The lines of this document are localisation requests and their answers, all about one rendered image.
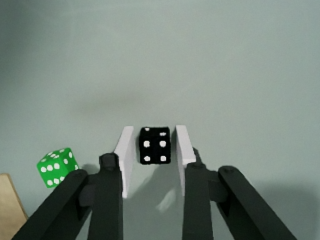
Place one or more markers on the green die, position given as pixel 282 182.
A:
pixel 54 166

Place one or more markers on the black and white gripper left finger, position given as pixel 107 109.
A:
pixel 62 215

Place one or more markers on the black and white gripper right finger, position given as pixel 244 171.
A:
pixel 246 214

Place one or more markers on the black die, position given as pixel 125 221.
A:
pixel 154 145

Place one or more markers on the beige mat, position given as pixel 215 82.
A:
pixel 12 213

